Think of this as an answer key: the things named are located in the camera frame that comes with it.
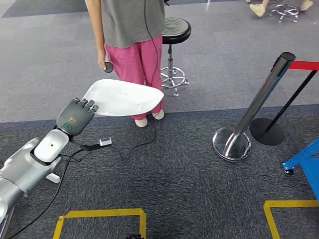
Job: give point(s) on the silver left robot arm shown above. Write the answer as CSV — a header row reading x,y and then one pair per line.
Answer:
x,y
25,168

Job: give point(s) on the white curved plastic part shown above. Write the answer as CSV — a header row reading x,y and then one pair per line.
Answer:
x,y
122,97

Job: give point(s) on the chrome stool base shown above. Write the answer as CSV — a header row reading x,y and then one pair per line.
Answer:
x,y
284,10

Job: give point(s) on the chrome stanchion post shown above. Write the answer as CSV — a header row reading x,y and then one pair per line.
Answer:
x,y
261,95

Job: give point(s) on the yellow floor tape square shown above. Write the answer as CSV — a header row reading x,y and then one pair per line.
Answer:
x,y
100,212

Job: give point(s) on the person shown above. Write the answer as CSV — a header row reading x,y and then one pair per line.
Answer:
x,y
258,9
129,23

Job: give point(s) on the wide red barrier belt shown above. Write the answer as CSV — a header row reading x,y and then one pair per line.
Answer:
x,y
304,65

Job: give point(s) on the blue metal shelf rack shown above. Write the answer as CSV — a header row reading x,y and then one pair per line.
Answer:
x,y
308,158

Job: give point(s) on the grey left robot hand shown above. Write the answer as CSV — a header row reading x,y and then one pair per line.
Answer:
x,y
75,117

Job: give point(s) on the black round stool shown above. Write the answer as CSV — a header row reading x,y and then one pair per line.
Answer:
x,y
175,29

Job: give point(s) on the black round controller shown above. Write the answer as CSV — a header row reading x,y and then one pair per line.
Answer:
x,y
108,67

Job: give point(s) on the black stanchion post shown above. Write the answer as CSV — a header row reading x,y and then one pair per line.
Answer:
x,y
266,132

